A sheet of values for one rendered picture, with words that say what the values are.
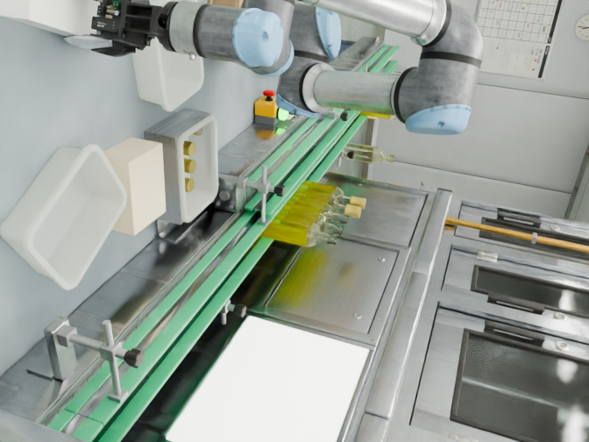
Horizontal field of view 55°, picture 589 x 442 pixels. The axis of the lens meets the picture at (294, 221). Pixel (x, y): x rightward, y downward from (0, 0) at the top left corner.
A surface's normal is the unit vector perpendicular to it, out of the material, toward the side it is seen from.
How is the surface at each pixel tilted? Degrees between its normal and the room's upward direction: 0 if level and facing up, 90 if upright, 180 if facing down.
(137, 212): 0
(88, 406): 90
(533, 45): 90
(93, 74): 0
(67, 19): 0
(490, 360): 90
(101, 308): 90
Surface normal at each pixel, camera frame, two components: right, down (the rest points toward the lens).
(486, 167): -0.34, 0.47
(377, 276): 0.04, -0.86
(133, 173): 0.94, 0.21
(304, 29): -0.32, 0.09
